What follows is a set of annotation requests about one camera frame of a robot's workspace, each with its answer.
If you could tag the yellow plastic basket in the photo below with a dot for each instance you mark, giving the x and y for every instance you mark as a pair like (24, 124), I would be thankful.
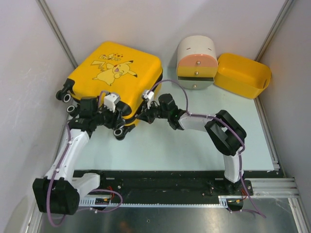
(242, 76)

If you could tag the white pastel mini drawer cabinet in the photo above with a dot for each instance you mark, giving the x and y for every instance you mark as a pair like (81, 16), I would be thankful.
(197, 63)

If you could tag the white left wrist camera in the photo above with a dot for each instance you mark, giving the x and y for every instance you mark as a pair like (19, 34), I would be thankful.
(110, 101)

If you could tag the left aluminium corner post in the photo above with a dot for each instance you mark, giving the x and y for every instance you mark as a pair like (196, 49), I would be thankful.
(47, 13)

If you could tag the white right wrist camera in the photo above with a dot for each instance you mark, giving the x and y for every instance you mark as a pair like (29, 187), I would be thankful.
(148, 97)

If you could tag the right aluminium corner post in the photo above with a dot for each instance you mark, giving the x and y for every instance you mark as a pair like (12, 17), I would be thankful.
(279, 20)

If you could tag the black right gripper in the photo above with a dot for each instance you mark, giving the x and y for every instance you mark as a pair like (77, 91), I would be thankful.
(146, 114)

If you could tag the aluminium frame rail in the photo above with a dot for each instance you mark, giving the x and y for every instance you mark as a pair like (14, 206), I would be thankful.
(259, 188)

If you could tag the yellow Pikachu suitcase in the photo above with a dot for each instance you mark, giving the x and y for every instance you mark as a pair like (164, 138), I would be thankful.
(116, 68)

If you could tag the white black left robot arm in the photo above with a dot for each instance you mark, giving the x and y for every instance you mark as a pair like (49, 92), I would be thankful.
(59, 192)

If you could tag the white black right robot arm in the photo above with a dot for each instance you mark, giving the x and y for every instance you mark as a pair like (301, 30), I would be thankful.
(225, 132)

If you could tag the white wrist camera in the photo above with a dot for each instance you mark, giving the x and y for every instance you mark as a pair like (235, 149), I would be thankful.
(110, 101)
(148, 97)

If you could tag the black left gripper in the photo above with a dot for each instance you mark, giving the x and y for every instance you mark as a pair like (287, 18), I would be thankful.
(116, 121)

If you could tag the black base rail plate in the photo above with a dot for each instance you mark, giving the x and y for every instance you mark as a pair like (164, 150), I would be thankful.
(210, 182)

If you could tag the aluminium corner post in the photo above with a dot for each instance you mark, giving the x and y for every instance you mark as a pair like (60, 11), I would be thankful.
(279, 20)
(47, 13)

